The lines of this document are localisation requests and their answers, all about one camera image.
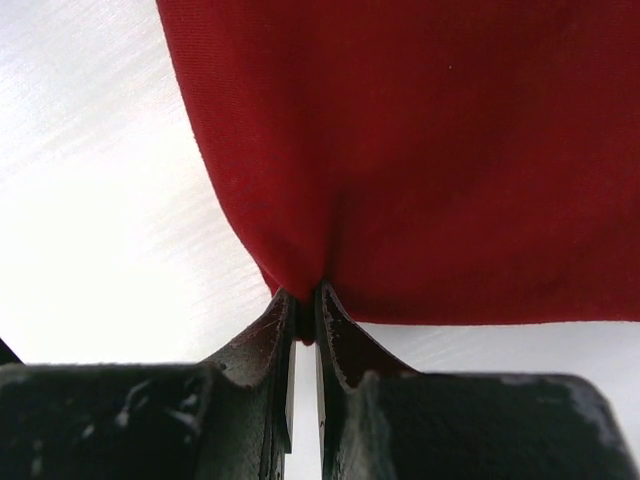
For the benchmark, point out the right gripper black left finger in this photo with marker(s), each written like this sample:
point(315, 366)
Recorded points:
point(225, 417)

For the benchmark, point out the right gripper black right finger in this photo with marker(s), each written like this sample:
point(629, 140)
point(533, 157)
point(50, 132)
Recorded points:
point(382, 419)

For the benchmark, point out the dark red t shirt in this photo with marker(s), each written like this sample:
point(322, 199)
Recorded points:
point(435, 162)

